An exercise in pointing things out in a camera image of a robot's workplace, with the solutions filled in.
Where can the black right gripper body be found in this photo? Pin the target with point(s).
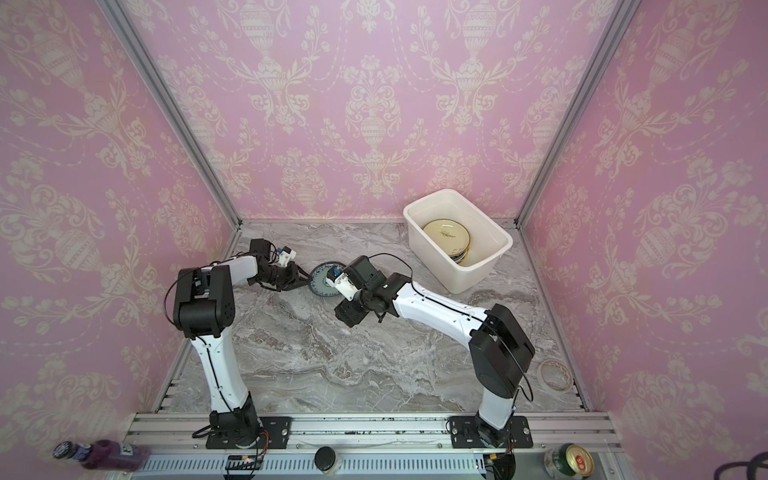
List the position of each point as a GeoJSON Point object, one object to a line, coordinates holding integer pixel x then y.
{"type": "Point", "coordinates": [350, 306]}

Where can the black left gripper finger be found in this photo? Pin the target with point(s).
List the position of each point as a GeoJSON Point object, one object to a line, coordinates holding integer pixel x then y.
{"type": "Point", "coordinates": [302, 273]}
{"type": "Point", "coordinates": [301, 283]}

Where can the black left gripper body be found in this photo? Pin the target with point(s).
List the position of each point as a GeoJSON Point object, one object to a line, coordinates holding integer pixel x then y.
{"type": "Point", "coordinates": [281, 278]}

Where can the teal blue floral plate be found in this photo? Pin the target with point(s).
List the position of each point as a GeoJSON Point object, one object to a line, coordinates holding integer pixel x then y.
{"type": "Point", "coordinates": [318, 285]}

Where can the cream plate with painted willow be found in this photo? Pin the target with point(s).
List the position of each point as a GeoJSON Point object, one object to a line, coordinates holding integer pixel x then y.
{"type": "Point", "coordinates": [450, 236]}

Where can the white plate green lettered rim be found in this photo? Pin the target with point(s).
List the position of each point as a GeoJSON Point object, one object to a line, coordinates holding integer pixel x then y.
{"type": "Point", "coordinates": [462, 255]}

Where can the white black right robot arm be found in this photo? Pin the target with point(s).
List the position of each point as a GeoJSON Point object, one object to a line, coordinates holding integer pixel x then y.
{"type": "Point", "coordinates": [501, 352]}

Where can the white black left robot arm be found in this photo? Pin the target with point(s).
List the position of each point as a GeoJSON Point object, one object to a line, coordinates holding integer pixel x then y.
{"type": "Point", "coordinates": [204, 310]}

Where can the white plastic bin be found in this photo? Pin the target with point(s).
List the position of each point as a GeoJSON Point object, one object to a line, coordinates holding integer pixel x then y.
{"type": "Point", "coordinates": [489, 241]}

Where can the black round knob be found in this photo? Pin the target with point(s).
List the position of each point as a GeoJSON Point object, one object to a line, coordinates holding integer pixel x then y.
{"type": "Point", "coordinates": [327, 460]}

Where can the purple drink bottle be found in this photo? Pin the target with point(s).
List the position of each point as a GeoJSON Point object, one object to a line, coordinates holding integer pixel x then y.
{"type": "Point", "coordinates": [103, 455]}

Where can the green beer can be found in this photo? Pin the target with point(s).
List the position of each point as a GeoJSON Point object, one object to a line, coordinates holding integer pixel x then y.
{"type": "Point", "coordinates": [569, 461]}

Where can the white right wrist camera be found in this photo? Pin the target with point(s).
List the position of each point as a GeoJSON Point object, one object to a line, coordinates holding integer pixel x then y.
{"type": "Point", "coordinates": [345, 286]}

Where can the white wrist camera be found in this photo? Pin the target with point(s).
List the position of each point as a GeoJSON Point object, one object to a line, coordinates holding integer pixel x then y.
{"type": "Point", "coordinates": [345, 286]}
{"type": "Point", "coordinates": [285, 256]}

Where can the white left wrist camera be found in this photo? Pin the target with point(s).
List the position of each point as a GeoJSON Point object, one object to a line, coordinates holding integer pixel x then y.
{"type": "Point", "coordinates": [285, 256]}

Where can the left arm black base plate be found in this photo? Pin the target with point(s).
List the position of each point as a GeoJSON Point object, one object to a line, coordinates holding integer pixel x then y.
{"type": "Point", "coordinates": [271, 433]}

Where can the aluminium rail frame front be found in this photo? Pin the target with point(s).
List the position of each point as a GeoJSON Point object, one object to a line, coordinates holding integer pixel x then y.
{"type": "Point", "coordinates": [373, 446]}

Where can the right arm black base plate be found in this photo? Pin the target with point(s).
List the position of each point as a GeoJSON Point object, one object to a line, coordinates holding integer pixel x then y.
{"type": "Point", "coordinates": [471, 432]}

